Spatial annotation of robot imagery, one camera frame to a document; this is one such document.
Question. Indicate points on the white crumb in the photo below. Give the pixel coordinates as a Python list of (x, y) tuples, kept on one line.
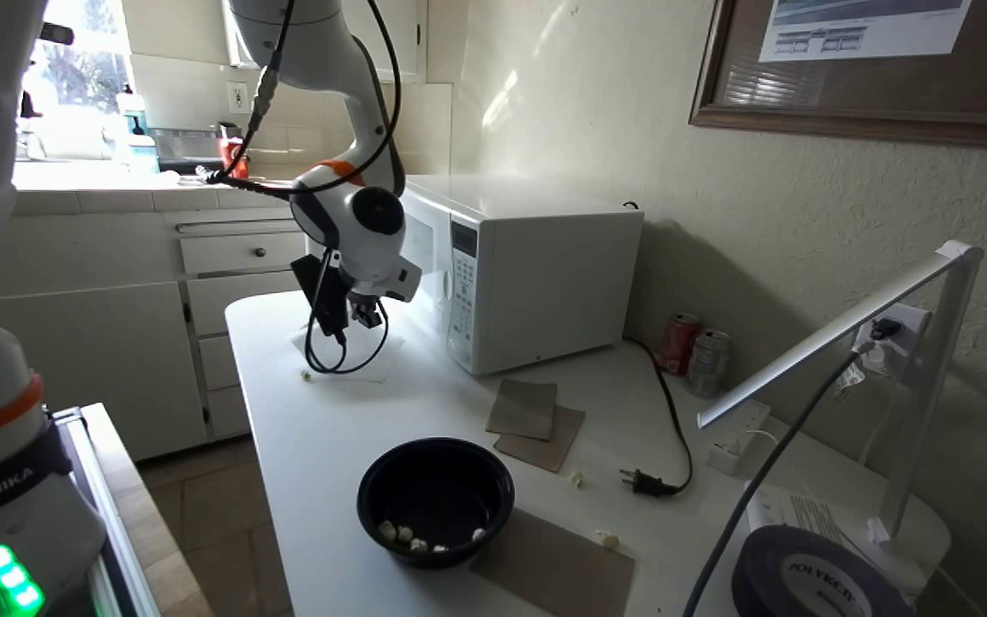
[(618, 544)]

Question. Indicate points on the silver drink can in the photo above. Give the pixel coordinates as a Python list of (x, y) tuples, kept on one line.
[(710, 360)]

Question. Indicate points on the white wall outlet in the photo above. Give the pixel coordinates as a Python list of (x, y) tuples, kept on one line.
[(909, 326)]

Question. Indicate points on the wide white drawer with knob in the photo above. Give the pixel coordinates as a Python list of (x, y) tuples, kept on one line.
[(230, 254)]

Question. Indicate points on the red white labelled can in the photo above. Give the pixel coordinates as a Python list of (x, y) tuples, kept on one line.
[(234, 157)]

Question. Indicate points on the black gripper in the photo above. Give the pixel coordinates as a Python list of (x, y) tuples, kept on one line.
[(366, 302)]

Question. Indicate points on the black camera on tripod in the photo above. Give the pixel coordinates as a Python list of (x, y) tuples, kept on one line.
[(44, 71)]

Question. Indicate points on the red drink can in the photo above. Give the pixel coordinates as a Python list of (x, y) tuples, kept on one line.
[(681, 343)]

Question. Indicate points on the dark tape roll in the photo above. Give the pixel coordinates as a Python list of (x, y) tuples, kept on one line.
[(819, 576)]

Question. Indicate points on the large brown paper napkin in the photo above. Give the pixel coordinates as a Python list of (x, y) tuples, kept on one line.
[(563, 569)]

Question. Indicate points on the white upper cabinet door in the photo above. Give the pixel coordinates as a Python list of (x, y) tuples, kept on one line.
[(401, 38)]

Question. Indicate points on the brown framed picture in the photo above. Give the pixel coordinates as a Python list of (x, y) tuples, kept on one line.
[(745, 99)]

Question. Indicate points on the narrow white drawer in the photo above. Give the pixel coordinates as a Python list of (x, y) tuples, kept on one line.
[(218, 364)]

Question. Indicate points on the black round bowl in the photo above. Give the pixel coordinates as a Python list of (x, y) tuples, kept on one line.
[(436, 485)]

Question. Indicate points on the white microwave oven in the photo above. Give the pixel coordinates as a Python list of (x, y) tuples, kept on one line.
[(530, 279)]

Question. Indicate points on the bright kitchen window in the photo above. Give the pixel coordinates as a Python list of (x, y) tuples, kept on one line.
[(83, 71)]

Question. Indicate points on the aluminium rail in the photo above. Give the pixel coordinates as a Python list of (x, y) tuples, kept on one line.
[(104, 502)]

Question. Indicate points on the white small box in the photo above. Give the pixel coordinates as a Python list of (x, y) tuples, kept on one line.
[(745, 441)]

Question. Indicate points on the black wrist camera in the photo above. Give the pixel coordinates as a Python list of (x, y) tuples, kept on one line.
[(323, 293)]

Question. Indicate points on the white kitchen base cabinet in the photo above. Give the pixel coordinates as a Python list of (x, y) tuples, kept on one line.
[(104, 343)]

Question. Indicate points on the wooden bench top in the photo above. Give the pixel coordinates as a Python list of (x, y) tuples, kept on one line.
[(156, 537)]

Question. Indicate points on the small clear bottle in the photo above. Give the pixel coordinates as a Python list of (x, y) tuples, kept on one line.
[(27, 144)]

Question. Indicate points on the grey metal tray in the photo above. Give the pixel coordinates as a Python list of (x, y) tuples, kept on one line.
[(187, 148)]

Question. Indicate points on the tall white drawer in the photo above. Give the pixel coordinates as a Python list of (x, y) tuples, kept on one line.
[(230, 300)]

